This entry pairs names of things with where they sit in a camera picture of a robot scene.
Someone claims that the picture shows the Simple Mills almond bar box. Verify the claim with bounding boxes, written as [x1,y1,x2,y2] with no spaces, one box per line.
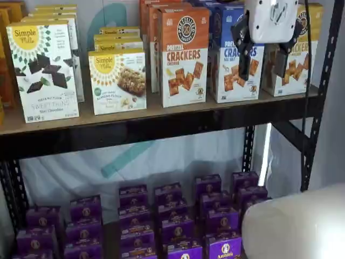
[93,34,143,44]
[99,26,141,37]
[88,48,148,116]
[93,41,144,53]

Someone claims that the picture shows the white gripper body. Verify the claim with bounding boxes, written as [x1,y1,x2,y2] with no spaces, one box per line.
[244,0,299,44]

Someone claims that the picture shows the orange cheddar pretzel crackers box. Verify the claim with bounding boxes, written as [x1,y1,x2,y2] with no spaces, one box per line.
[149,2,194,94]
[157,6,211,108]
[139,0,187,90]

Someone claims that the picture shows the purple Annie's box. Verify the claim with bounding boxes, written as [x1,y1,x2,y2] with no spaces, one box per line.
[199,190,233,214]
[16,226,58,253]
[154,182,183,205]
[157,199,189,221]
[66,220,104,244]
[64,241,104,259]
[26,206,61,230]
[206,209,240,234]
[161,217,195,242]
[205,234,243,259]
[194,174,223,196]
[120,245,156,259]
[119,185,149,207]
[237,186,269,206]
[120,223,155,250]
[70,194,102,223]
[12,249,54,259]
[241,198,271,218]
[232,171,260,192]
[118,205,151,228]
[167,238,203,259]

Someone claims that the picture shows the yellow white pretzel crackers box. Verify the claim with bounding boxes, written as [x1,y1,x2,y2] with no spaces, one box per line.
[261,2,324,97]

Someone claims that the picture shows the blue pretzel crackers box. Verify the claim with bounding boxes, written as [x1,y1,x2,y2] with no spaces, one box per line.
[187,0,246,13]
[209,4,265,104]

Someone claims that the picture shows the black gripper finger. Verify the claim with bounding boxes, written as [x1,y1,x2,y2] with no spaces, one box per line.
[274,23,298,79]
[231,12,257,81]

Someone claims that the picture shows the wooden shelf board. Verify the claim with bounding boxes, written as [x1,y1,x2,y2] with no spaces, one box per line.
[0,85,320,135]

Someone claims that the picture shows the Simple Mills mint chocolate box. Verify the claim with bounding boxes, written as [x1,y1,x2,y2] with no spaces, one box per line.
[20,15,85,104]
[28,10,80,19]
[34,4,79,13]
[5,20,80,124]

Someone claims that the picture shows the black metal shelf rack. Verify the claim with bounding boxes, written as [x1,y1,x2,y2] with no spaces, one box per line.
[0,0,345,243]

